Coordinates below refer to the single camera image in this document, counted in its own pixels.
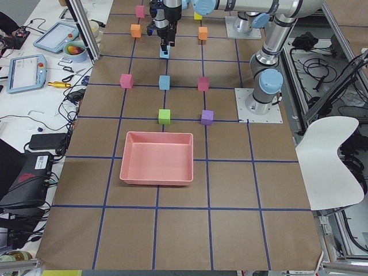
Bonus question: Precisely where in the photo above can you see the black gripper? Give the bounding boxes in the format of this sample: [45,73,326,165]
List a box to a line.
[147,19,177,55]

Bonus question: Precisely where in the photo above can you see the light blue foam block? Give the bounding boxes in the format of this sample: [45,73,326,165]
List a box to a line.
[159,45,170,59]
[158,75,170,90]

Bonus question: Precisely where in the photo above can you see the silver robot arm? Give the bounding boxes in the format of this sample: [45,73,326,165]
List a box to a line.
[147,1,323,54]
[246,1,323,116]

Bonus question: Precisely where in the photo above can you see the orange foam block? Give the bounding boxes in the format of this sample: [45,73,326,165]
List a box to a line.
[198,26,208,41]
[130,24,142,38]

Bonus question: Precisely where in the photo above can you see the magenta foam block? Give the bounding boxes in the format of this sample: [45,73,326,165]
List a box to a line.
[135,5,145,18]

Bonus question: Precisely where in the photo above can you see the yellow foam block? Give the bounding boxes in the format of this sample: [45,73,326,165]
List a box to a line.
[194,13,202,20]

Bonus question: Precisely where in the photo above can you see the dark pink foam block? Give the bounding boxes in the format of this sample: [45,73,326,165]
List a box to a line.
[197,76,209,91]

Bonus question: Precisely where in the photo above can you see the green foam block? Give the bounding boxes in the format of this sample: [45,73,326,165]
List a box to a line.
[158,109,171,125]

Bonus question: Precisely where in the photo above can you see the light purple foam block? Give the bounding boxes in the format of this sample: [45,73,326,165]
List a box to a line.
[201,110,214,126]

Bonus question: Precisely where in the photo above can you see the light blue bowl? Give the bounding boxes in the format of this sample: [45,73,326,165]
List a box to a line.
[63,41,88,63]

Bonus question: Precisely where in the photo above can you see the black scissors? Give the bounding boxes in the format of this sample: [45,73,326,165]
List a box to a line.
[62,67,85,83]

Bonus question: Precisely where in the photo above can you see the blue teach pendant tablet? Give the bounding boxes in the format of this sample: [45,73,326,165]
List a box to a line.
[7,54,47,94]
[33,22,79,53]

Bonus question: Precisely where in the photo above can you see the pink plastic tray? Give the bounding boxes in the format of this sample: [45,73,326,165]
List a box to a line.
[120,131,194,186]

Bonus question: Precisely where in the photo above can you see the gold metal cylinder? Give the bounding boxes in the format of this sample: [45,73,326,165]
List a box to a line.
[48,82,71,89]

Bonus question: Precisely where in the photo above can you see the black power adapter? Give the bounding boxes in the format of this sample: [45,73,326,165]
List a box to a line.
[28,133,66,150]

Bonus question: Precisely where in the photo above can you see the black computer box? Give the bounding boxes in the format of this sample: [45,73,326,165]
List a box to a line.
[1,151,53,209]

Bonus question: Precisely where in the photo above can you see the white chair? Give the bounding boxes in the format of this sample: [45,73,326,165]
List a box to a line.
[296,116,364,210]

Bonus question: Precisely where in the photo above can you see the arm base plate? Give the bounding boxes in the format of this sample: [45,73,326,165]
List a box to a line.
[225,16,262,40]
[235,88,283,124]

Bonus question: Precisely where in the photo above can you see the aluminium frame post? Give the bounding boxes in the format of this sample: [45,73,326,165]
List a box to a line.
[66,0,100,63]

